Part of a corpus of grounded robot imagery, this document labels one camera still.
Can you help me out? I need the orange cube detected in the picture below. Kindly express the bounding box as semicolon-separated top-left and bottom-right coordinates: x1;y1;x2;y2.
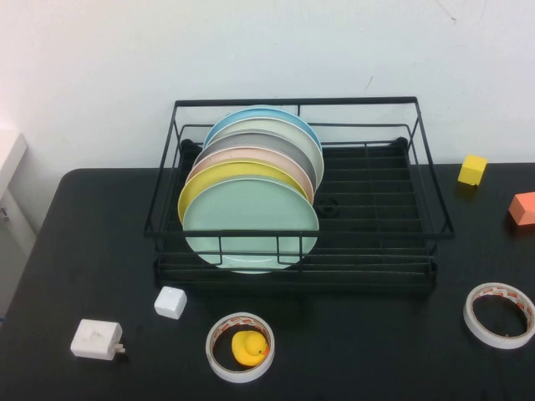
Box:
507;192;535;233

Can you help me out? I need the grey plate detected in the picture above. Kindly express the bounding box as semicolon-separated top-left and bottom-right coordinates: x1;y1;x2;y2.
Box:
194;131;320;189

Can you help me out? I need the small white cube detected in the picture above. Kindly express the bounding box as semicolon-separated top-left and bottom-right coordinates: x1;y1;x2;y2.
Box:
153;286;188;321

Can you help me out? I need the blue plate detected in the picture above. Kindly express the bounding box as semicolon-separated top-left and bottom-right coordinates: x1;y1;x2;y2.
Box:
204;105;324;155

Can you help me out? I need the white power adapter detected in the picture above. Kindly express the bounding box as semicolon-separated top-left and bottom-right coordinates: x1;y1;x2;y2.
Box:
69;318;126;361

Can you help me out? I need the white cabinet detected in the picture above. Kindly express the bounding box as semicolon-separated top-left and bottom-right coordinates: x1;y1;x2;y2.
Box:
0;133;37;314

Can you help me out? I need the pink plate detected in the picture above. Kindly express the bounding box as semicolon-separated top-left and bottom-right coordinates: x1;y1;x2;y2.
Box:
186;146;317;202

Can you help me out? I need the yellow cube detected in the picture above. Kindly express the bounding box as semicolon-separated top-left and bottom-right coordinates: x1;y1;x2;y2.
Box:
457;154;489;186

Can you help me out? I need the mint green plate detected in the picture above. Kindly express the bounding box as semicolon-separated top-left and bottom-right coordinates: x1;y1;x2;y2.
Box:
182;175;321;275

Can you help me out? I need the white double-sided tape roll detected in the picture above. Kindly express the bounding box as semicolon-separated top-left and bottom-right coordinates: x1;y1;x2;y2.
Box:
462;282;535;350
205;312;276;383

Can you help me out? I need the yellow rubber duck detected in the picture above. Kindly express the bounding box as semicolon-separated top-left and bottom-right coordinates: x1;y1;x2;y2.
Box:
232;330;270;368

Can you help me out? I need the yellow plate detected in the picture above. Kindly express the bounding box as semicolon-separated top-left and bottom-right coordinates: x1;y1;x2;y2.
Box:
177;160;311;227

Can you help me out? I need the black wire dish rack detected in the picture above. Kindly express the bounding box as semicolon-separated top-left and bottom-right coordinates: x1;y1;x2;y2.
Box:
143;96;456;296

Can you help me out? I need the cream white plate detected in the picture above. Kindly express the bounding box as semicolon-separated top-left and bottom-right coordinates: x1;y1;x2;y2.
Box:
203;117;325;187

